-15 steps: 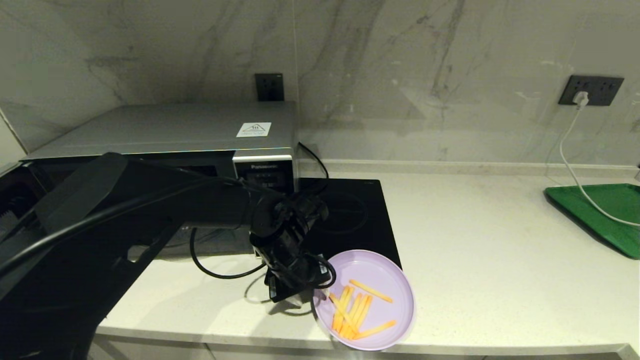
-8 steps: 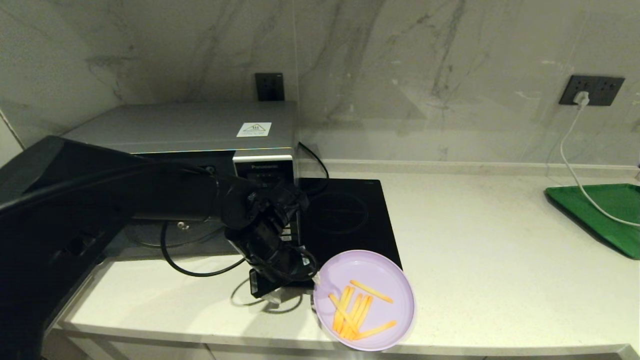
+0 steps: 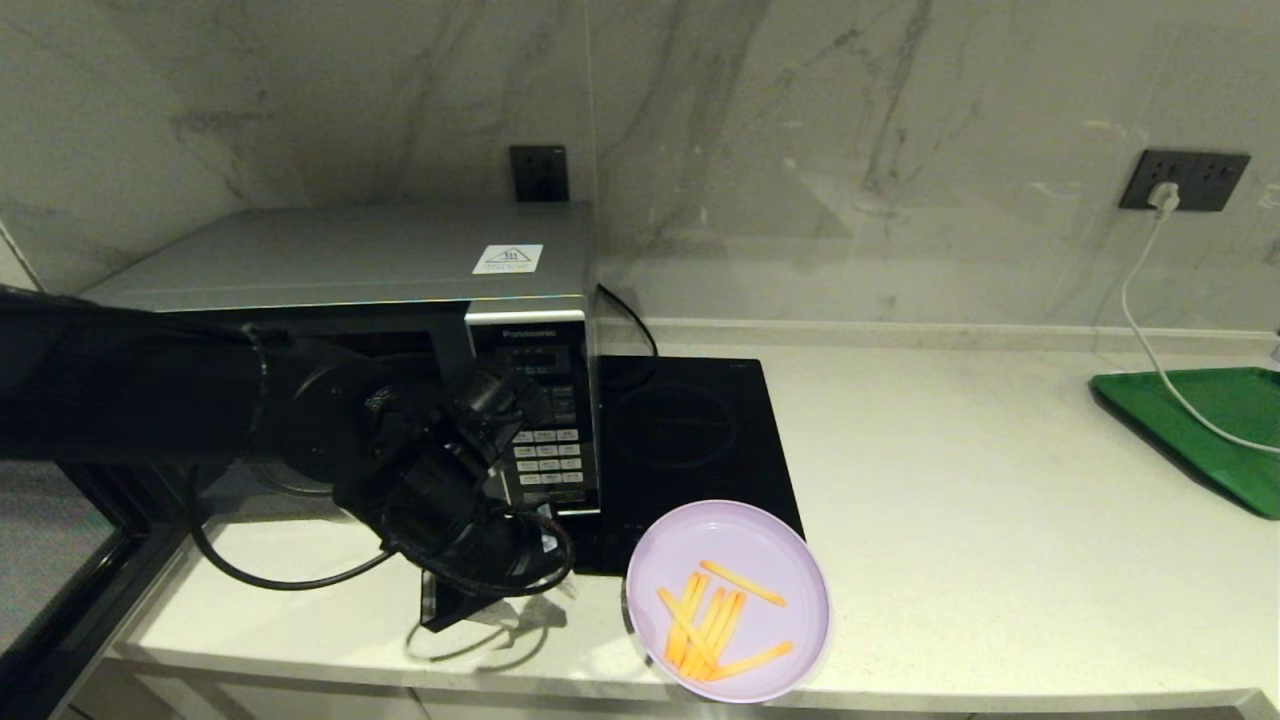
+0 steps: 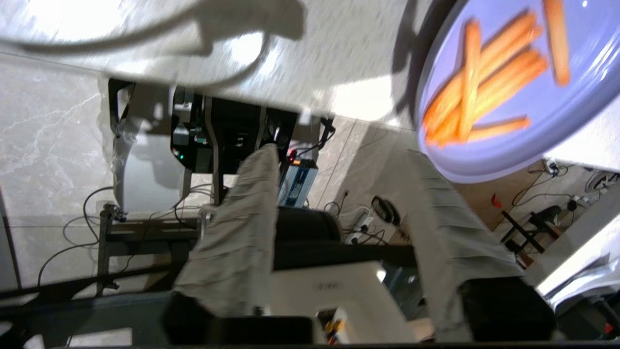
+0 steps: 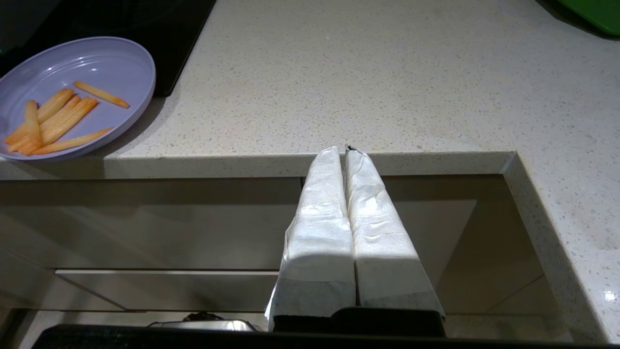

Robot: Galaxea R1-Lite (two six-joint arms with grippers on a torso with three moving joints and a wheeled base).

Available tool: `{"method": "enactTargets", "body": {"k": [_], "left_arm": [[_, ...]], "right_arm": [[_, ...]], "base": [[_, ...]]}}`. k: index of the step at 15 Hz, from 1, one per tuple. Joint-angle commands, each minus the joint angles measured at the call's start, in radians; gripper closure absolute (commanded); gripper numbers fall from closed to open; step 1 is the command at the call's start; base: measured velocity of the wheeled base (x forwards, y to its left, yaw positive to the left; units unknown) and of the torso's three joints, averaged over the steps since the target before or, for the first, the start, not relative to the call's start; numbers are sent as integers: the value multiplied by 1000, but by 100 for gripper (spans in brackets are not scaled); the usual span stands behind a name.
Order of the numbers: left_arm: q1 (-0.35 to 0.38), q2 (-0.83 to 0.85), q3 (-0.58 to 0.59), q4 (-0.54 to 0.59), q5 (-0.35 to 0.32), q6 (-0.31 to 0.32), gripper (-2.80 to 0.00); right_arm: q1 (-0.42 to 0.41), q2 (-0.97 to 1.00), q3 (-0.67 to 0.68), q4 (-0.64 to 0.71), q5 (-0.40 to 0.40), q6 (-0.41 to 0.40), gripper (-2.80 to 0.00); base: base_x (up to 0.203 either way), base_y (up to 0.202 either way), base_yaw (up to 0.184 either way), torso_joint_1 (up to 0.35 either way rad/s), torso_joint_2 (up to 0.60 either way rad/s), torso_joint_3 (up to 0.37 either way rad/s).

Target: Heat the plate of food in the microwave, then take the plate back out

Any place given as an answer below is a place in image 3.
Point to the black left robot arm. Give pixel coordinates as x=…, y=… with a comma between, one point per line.
x=130, y=380

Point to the silver Panasonic microwave oven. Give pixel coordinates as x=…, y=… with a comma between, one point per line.
x=330, y=255

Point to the purple plastic plate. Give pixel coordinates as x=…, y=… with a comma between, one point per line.
x=770, y=540

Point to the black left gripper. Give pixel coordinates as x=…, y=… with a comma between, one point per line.
x=490, y=560

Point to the green plastic tray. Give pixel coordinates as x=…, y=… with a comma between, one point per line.
x=1220, y=430

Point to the small black wall socket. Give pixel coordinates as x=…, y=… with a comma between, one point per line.
x=540, y=174

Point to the white warning sticker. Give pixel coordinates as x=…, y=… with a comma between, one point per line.
x=508, y=259

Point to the black induction cooktop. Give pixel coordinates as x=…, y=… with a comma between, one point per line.
x=700, y=430

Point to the orange french fry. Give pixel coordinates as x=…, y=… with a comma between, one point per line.
x=683, y=615
x=752, y=659
x=685, y=625
x=697, y=612
x=742, y=583
x=730, y=615
x=716, y=620

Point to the wide black wall socket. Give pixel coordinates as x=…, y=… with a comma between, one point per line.
x=1212, y=180

